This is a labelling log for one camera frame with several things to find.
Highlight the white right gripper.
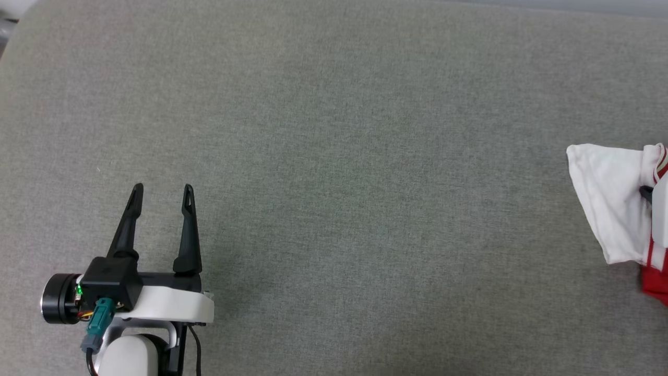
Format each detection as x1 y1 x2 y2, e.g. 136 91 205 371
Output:
639 178 668 247

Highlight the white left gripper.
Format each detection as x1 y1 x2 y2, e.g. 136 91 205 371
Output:
42 183 215 325

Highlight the red and white Bulls jersey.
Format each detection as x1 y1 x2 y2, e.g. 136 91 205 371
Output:
566 143 668 307

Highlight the teal camera cable connector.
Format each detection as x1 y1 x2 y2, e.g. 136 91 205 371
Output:
79 298 116 354

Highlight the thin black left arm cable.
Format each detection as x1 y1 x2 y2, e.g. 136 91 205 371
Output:
187 324 202 376

